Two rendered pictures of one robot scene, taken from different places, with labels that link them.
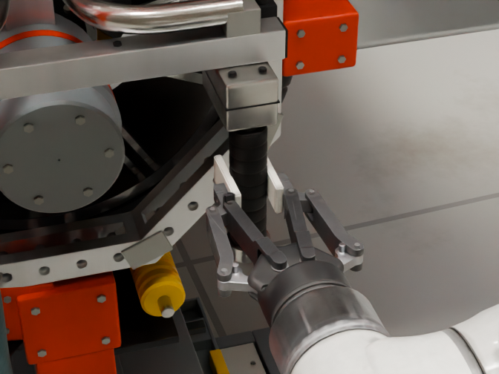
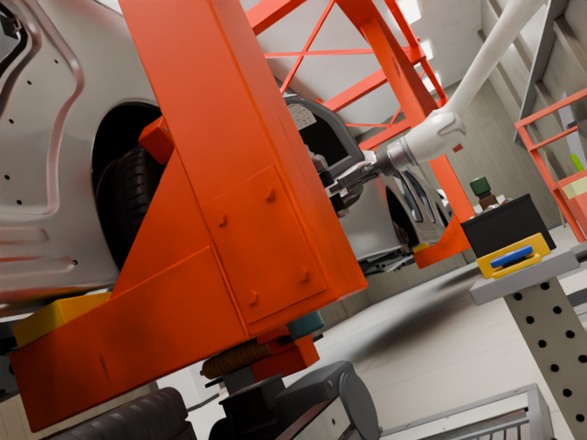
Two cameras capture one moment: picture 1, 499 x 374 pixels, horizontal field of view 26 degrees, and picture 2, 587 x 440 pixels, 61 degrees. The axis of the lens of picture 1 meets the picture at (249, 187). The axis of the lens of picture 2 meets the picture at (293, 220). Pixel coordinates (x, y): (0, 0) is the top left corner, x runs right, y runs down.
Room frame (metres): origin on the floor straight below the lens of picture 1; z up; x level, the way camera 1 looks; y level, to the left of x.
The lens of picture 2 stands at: (0.05, 1.26, 0.51)
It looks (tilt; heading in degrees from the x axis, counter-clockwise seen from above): 11 degrees up; 308
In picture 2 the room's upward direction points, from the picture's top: 23 degrees counter-clockwise
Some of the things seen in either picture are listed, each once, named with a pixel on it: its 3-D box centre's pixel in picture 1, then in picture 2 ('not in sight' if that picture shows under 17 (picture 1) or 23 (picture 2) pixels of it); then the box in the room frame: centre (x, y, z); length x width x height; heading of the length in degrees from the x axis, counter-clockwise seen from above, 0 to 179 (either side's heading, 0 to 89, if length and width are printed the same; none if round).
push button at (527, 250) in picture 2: not in sight; (513, 258); (0.34, 0.36, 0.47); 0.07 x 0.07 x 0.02; 16
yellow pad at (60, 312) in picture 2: not in sight; (66, 319); (1.06, 0.77, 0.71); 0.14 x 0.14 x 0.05; 16
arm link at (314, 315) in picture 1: (330, 345); (401, 154); (0.62, -0.06, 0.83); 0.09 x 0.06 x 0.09; 106
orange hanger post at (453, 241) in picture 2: not in sight; (397, 141); (2.00, -3.33, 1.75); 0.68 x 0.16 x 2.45; 16
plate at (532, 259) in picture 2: not in sight; (516, 265); (0.34, 0.36, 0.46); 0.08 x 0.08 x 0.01; 16
